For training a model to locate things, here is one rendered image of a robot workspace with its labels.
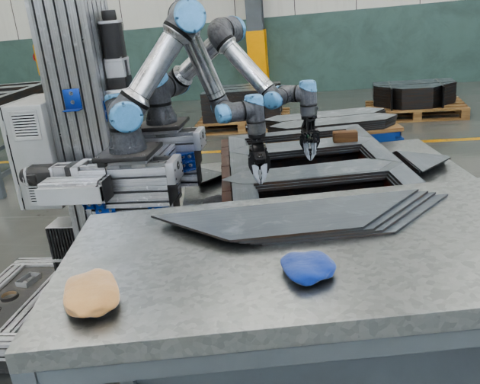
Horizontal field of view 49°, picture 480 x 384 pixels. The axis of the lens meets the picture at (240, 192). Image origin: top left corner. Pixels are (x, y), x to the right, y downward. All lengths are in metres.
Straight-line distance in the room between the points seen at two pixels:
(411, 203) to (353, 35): 8.05
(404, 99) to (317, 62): 2.83
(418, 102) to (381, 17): 2.79
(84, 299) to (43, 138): 1.47
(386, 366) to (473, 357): 0.27
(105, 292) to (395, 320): 0.50
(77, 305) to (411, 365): 1.12
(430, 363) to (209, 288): 0.96
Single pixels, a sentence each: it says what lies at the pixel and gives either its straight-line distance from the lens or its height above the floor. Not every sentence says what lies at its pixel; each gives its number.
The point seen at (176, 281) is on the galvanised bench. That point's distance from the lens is 1.04.
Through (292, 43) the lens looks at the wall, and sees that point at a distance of 9.28.
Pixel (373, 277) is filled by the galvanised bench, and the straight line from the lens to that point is 1.01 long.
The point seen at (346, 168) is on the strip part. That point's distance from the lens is 2.29.
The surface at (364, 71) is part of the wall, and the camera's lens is 9.36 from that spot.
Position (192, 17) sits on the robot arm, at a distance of 1.93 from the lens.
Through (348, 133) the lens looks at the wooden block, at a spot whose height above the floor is 0.89.
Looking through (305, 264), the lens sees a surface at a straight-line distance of 1.00.
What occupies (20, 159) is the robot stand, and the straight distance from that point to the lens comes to 2.46.
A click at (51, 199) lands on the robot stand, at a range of 2.14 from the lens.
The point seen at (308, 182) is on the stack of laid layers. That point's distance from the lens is 2.18.
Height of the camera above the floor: 1.55
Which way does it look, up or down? 20 degrees down
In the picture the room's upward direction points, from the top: 5 degrees counter-clockwise
